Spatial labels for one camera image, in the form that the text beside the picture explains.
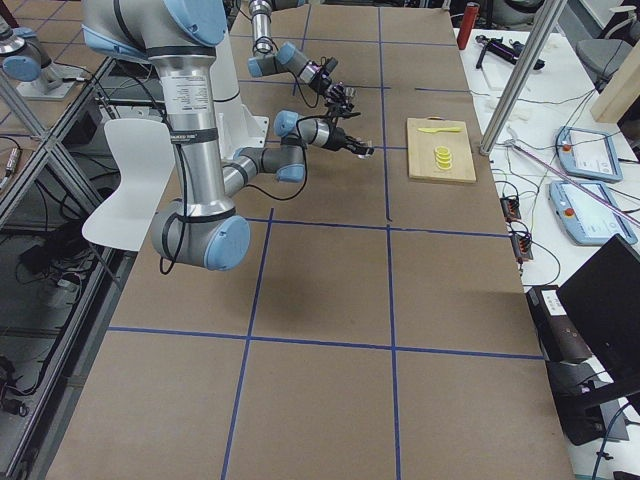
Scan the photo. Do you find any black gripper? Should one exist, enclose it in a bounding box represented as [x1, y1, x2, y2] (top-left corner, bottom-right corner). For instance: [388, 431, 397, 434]
[327, 128, 372, 158]
[314, 75, 356, 116]

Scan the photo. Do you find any steel double jigger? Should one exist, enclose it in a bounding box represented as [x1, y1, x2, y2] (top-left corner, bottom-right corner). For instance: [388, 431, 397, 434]
[336, 84, 355, 112]

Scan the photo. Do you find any clear glass cup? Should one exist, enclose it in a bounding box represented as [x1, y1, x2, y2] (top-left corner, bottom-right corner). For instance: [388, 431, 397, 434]
[358, 141, 375, 159]

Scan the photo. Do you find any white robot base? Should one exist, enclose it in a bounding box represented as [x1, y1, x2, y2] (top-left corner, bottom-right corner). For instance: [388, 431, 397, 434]
[210, 33, 269, 160]

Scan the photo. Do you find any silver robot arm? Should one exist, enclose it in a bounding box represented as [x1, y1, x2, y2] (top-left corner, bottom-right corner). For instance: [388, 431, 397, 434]
[247, 0, 355, 117]
[82, 1, 373, 274]

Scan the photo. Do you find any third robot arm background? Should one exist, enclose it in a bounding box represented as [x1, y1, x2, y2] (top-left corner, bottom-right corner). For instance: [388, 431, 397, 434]
[1, 27, 86, 100]

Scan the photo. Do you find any wooden cutting board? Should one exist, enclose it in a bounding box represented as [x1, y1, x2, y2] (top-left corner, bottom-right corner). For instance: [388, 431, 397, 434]
[406, 118, 477, 184]

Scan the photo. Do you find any yellow plastic knife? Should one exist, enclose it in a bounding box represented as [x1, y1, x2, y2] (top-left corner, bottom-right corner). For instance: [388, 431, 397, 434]
[416, 126, 463, 134]

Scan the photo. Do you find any upper orange connector board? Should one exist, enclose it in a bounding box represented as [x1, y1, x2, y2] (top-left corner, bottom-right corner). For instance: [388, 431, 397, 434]
[500, 196, 521, 222]

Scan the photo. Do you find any orange connector board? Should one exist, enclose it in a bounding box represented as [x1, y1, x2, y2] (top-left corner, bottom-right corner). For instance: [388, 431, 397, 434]
[500, 196, 521, 222]
[511, 232, 533, 264]

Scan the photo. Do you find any black purple tool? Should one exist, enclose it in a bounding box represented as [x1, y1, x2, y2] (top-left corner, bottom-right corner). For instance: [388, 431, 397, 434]
[475, 35, 525, 69]

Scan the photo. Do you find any lower orange connector board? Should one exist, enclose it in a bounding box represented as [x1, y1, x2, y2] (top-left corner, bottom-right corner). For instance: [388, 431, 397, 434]
[511, 232, 533, 264]

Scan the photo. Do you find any white plastic chair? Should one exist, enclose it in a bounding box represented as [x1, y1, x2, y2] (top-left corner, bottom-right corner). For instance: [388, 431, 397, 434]
[82, 118, 174, 251]

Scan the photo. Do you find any far teach pendant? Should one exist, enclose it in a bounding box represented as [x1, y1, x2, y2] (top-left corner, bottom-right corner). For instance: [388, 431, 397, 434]
[555, 126, 623, 183]

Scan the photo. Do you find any teach pendant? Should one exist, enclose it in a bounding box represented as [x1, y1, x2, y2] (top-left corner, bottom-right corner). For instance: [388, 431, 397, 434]
[555, 126, 623, 183]
[549, 180, 638, 246]

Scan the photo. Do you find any near teach pendant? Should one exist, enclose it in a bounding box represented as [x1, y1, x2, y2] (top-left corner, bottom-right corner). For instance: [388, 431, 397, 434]
[549, 180, 638, 246]

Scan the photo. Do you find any grey office chair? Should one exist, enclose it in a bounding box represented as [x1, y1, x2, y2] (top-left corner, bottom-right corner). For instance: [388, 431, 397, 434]
[576, 5, 639, 91]

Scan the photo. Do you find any wooden plank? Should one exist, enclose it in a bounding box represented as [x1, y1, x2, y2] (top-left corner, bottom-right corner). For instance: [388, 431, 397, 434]
[590, 42, 639, 123]

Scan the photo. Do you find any black box on table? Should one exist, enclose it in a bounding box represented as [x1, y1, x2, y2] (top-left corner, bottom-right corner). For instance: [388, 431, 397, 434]
[526, 285, 592, 365]

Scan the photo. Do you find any black computer monitor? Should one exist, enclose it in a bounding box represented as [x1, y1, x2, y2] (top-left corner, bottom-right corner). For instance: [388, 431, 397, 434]
[557, 234, 639, 376]

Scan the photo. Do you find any aluminium frame post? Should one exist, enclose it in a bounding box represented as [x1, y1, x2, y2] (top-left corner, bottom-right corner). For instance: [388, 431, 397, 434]
[479, 0, 567, 156]

